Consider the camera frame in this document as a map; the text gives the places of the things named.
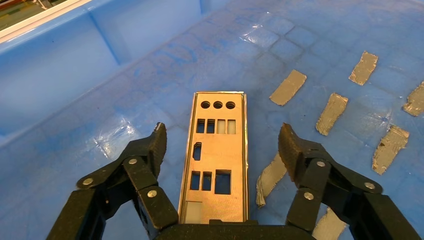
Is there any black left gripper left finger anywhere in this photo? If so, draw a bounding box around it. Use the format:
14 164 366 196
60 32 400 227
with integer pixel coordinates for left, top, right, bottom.
46 122 180 240

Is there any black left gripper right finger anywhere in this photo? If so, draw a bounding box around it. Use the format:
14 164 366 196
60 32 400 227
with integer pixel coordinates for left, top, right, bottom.
278 123 422 240

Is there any metal io shield plate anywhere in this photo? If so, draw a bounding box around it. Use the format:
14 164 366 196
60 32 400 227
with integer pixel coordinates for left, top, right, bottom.
178 91 249 224

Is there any blue plastic tray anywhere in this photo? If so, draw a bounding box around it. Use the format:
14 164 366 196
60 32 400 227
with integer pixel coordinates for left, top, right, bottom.
0 0 424 240

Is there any grey tape strip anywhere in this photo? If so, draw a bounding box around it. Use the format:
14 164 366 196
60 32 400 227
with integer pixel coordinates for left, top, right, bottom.
402 81 424 117
315 93 349 137
268 69 308 107
311 207 349 240
348 50 379 87
371 124 410 176
255 152 288 209

